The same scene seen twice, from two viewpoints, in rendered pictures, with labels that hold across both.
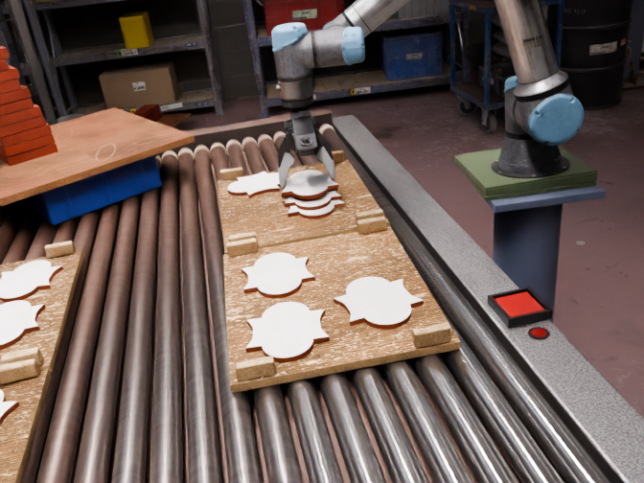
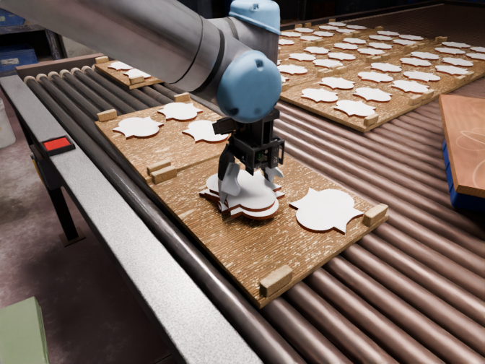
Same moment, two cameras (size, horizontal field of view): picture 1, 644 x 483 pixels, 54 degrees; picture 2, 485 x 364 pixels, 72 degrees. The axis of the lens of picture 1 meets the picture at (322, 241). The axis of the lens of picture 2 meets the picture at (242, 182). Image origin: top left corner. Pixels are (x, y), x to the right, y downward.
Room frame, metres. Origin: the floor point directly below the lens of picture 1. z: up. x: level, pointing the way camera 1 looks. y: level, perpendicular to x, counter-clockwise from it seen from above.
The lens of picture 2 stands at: (1.85, -0.28, 1.38)
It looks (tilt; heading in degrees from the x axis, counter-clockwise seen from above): 35 degrees down; 150
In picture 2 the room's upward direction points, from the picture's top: straight up
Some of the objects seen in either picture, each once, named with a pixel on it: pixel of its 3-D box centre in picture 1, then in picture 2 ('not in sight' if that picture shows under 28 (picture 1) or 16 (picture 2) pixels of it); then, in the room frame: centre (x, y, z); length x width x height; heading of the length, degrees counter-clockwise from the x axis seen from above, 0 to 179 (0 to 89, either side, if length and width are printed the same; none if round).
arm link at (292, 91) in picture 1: (294, 88); not in sight; (1.38, 0.02, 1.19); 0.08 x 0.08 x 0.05
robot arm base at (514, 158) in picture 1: (529, 147); not in sight; (1.48, -0.54, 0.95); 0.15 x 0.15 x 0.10
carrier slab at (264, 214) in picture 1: (294, 201); (260, 201); (1.36, 0.05, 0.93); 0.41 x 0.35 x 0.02; 7
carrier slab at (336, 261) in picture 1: (324, 295); (173, 132); (0.95, 0.01, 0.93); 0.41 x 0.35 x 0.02; 6
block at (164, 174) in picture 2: (369, 218); (164, 174); (1.19, -0.11, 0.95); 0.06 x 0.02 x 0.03; 97
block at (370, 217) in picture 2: (232, 173); (375, 214); (1.54, 0.21, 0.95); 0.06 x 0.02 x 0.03; 97
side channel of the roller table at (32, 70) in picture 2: not in sight; (313, 26); (-0.30, 1.61, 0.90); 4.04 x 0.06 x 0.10; 99
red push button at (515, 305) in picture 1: (518, 307); (57, 146); (0.85, -0.31, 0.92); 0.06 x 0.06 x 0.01; 9
